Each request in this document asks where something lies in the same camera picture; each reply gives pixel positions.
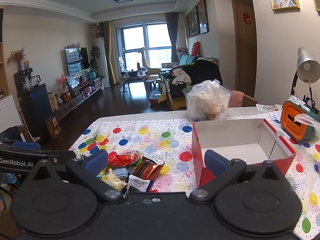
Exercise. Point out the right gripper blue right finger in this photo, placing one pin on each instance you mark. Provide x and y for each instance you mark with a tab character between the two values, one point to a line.
226	172

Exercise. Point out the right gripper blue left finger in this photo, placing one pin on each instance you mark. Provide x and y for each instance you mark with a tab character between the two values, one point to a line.
85	171

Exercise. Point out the cream patterned snack packet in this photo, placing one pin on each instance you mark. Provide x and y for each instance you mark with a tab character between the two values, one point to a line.
113	181

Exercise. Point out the red snack bag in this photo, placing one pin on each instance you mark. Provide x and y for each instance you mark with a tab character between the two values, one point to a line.
124	159

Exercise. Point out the light blue snack packet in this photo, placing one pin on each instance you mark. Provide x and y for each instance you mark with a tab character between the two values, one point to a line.
121	172

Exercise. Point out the white blue snack packet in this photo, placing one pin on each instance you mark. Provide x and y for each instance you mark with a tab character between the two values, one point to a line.
136	184

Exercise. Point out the clear bag of snacks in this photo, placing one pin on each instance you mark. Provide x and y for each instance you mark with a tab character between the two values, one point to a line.
207	101

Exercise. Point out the red white cardboard box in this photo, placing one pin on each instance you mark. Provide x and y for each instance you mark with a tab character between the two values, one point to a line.
251	140

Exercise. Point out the balloon birthday tablecloth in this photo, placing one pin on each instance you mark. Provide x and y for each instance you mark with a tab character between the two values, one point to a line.
166	138

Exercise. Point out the pink towel on chair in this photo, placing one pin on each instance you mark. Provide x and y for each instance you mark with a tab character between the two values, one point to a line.
236	99

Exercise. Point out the long tv cabinet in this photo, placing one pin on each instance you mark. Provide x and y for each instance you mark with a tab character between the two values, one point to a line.
77	96

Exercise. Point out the orange green tissue box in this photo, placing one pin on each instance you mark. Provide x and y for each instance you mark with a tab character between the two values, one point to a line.
297	131

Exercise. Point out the clear plastic bag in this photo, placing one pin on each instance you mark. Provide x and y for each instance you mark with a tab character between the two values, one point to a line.
309	121

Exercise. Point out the black jacket on chair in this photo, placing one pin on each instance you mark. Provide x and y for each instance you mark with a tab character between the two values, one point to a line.
198	71

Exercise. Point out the flat screen television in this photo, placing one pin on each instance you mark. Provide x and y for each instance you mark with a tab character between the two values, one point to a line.
76	60

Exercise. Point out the wooden door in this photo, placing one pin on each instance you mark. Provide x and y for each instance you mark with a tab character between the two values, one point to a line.
245	46

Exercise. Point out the white air conditioner tower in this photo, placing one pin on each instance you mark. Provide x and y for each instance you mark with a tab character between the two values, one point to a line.
102	61

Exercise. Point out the silver desk lamp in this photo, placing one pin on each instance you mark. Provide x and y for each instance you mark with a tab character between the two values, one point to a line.
307	70

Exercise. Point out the black framed wall pictures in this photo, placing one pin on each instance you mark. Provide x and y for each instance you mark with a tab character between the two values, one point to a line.
196	21

